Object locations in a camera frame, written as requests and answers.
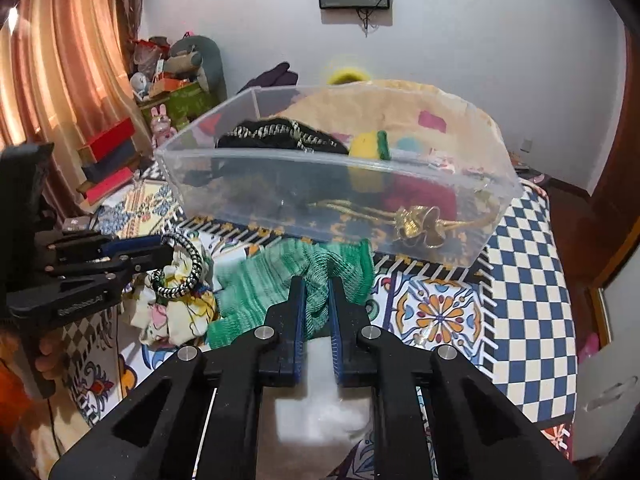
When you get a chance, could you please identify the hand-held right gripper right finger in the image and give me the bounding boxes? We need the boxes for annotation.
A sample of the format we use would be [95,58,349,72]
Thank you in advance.
[327,276,583,480]

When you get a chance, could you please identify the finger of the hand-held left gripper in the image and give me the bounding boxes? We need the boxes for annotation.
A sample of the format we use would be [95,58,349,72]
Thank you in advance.
[47,245,174,287]
[45,234,166,262]

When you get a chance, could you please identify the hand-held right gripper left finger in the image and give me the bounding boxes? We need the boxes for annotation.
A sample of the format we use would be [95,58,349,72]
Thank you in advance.
[47,276,307,480]

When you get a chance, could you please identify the black white braided hair tie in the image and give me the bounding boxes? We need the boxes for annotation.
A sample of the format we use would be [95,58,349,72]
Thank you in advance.
[149,232,204,301]

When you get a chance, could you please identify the green knitted sock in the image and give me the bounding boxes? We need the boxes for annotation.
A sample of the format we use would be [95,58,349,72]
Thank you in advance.
[206,237,376,352]

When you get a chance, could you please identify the clear plastic container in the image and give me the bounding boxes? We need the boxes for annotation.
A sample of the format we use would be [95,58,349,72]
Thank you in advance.
[154,80,524,267]

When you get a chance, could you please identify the person's left hand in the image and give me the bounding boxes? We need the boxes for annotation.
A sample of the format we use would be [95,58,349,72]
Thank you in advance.
[35,331,69,385]

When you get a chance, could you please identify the red flat box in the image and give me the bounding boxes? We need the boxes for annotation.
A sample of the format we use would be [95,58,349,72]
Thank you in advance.
[76,167,137,204]
[76,117,137,159]

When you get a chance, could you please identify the white yellow floral cloth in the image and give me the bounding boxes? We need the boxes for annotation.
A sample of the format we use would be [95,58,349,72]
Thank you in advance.
[121,240,219,347]

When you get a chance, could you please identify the white fluffy cloth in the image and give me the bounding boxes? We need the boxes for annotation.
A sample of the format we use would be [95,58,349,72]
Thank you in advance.
[272,335,372,447]

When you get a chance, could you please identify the pink bunny toy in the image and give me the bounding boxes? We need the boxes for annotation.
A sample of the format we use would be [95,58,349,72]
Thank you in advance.
[150,104,177,150]

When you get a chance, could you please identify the green gift box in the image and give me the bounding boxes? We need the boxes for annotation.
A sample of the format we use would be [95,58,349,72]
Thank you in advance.
[139,82,222,134]

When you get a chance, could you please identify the red knitted cloth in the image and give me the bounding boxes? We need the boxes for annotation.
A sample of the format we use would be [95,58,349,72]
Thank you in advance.
[384,172,459,222]

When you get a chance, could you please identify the black zigzag knitted cloth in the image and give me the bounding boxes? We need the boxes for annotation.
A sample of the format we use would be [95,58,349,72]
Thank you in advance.
[180,117,351,221]

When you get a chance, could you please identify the yellow green plush toy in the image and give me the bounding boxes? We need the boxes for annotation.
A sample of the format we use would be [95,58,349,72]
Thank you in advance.
[348,130,392,194]

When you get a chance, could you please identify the patterned bedsheet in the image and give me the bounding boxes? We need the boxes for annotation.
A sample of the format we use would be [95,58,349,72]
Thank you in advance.
[50,159,577,480]

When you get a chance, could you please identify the grey plush toy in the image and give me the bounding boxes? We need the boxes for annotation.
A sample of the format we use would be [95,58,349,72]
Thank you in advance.
[166,33,227,107]

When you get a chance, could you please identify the small patterned packet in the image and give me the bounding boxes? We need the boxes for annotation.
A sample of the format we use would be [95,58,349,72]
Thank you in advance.
[426,152,457,177]

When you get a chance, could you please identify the orange pink curtain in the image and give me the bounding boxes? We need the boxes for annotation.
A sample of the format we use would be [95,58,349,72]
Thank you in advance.
[0,0,152,153]

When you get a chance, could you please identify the dark purple gloves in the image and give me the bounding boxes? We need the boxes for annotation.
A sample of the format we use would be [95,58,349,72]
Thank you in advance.
[240,61,301,91]

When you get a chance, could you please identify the beige blanket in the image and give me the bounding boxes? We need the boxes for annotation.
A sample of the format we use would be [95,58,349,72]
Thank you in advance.
[280,77,504,162]

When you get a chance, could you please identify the yellow fuzzy toy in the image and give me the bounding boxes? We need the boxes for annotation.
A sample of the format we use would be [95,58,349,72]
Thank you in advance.
[324,61,374,87]

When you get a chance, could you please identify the wooden door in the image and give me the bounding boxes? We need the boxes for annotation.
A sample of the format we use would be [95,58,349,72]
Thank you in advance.
[549,30,640,361]

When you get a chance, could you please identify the gold tassel cord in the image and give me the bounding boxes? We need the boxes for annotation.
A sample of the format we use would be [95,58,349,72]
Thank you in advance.
[305,198,506,252]

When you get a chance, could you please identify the black monitor cables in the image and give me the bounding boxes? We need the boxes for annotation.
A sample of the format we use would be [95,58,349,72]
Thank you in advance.
[299,0,393,37]

